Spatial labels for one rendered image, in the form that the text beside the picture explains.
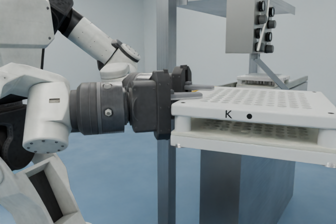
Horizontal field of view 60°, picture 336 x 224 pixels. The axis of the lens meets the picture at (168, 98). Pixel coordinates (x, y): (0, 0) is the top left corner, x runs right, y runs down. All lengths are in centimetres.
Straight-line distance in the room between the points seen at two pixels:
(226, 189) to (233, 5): 79
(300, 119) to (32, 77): 40
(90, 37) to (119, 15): 588
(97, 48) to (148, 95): 53
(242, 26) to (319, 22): 355
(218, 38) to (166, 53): 436
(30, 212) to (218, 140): 54
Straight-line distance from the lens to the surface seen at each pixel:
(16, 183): 80
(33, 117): 48
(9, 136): 84
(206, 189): 145
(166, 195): 133
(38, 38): 83
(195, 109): 45
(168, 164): 126
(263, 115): 44
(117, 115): 46
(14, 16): 78
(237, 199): 140
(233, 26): 111
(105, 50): 98
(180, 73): 62
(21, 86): 52
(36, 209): 82
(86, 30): 98
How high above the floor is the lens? 115
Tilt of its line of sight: 9 degrees down
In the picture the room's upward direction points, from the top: straight up
